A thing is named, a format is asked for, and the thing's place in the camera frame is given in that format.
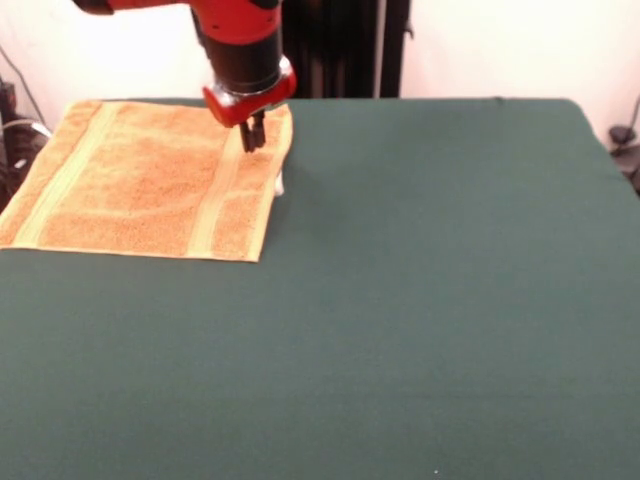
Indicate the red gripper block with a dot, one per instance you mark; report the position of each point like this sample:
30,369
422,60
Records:
235,107

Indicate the orange terry towel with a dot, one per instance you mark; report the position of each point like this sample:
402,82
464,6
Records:
145,185

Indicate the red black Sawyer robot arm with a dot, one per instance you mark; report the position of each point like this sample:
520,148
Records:
240,40

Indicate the dark green table cloth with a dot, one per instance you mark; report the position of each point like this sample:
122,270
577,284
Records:
450,275

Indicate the black plug adapter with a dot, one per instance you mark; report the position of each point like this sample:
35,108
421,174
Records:
622,145

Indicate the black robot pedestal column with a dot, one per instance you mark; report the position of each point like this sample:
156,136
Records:
350,50

